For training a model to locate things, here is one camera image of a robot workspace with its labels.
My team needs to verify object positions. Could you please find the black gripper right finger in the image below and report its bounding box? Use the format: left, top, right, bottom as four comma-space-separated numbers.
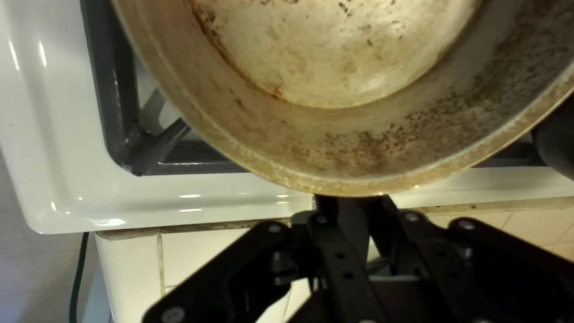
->
382, 198, 574, 323

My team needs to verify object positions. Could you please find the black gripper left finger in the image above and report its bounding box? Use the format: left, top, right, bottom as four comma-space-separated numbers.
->
141, 209, 383, 323

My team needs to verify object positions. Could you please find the white gas stove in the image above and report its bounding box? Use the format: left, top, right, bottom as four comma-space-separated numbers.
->
0, 0, 574, 236

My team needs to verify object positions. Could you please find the black cast iron stove grate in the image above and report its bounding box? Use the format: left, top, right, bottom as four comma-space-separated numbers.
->
78, 0, 539, 177

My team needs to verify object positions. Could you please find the green cable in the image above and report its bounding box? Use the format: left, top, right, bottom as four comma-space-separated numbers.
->
66, 231, 91, 323

